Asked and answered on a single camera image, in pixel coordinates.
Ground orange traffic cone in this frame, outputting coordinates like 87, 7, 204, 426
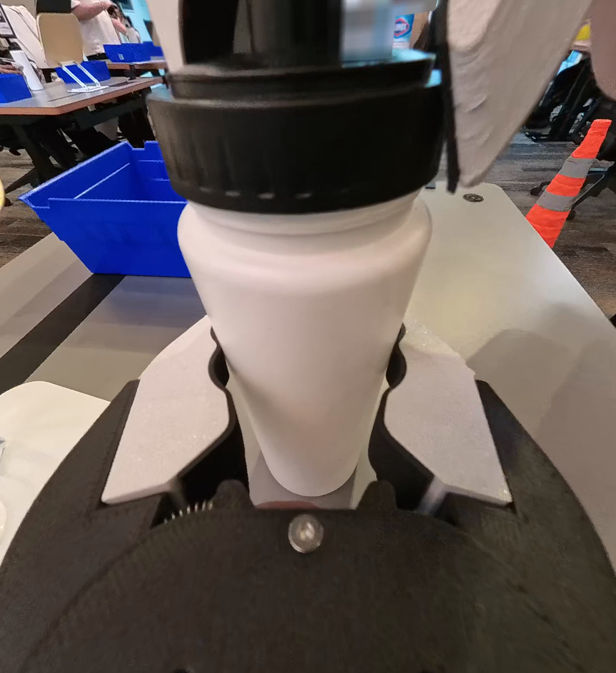
525, 118, 612, 250

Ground white wipes canister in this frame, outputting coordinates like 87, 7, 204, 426
391, 12, 417, 44

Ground wooden top desk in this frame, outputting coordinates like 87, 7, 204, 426
0, 75, 168, 179

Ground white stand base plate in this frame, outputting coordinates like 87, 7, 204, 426
0, 380, 112, 634

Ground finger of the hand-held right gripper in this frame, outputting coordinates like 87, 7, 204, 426
432, 0, 595, 194
145, 0, 248, 74

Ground white bottle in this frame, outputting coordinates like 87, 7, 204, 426
177, 190, 434, 499

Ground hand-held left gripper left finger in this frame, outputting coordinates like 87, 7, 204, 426
100, 316, 235, 509

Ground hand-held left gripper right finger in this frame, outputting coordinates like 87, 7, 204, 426
370, 316, 513, 514

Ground black bottle lid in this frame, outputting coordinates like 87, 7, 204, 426
145, 0, 446, 217

